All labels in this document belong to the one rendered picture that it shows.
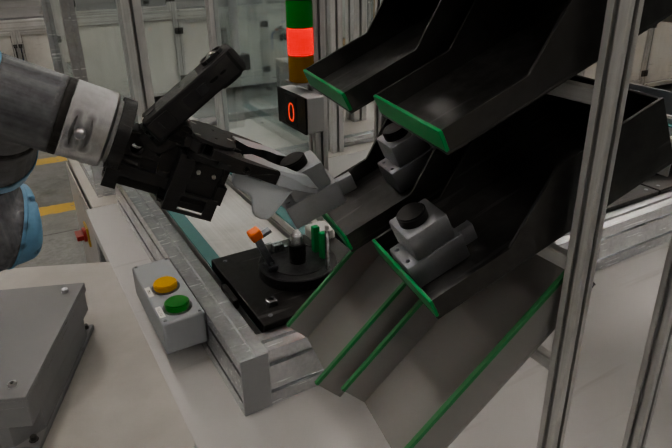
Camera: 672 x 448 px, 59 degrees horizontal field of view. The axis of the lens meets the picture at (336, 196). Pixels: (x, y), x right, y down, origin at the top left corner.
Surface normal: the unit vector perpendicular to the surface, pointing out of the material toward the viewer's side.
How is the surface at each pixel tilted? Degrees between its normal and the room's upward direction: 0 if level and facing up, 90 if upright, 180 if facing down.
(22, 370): 1
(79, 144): 91
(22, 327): 1
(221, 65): 88
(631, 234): 90
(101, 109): 55
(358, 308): 45
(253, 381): 90
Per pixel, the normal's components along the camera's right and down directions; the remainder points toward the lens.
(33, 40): 0.44, 0.35
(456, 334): -0.68, -0.54
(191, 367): -0.02, -0.92
